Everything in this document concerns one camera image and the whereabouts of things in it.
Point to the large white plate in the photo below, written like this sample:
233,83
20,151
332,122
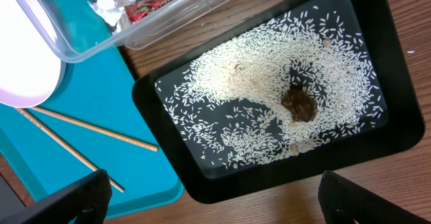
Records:
30,71

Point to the teal serving tray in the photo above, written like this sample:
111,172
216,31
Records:
97,91

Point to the wooden chopstick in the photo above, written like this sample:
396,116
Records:
97,129
57,139

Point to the black food waste tray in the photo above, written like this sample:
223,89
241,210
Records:
403,128

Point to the food scraps and rice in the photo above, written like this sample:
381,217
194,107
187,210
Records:
301,80

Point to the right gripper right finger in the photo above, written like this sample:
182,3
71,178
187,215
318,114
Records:
343,201

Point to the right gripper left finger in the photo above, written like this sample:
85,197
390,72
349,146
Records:
84,201

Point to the clear plastic waste bin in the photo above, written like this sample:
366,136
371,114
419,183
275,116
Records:
74,32

